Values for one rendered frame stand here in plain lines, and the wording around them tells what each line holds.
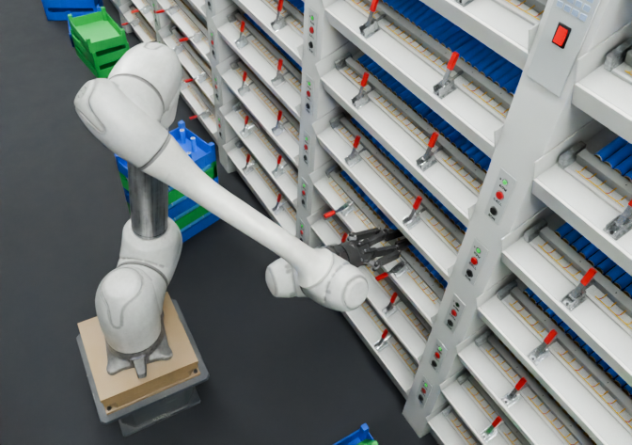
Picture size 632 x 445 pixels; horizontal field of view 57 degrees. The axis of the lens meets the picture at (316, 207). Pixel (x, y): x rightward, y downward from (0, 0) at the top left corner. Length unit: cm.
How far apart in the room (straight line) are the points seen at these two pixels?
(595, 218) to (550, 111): 19
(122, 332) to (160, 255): 23
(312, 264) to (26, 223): 162
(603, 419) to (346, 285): 56
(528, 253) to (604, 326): 19
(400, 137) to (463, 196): 23
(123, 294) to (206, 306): 66
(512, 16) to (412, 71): 28
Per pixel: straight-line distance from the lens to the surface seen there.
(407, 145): 139
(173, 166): 124
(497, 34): 106
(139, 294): 158
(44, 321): 229
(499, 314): 137
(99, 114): 120
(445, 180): 132
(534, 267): 121
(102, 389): 175
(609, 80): 99
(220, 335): 211
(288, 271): 138
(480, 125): 117
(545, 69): 100
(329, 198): 180
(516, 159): 110
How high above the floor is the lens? 179
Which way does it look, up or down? 46 degrees down
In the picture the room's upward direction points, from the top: 4 degrees clockwise
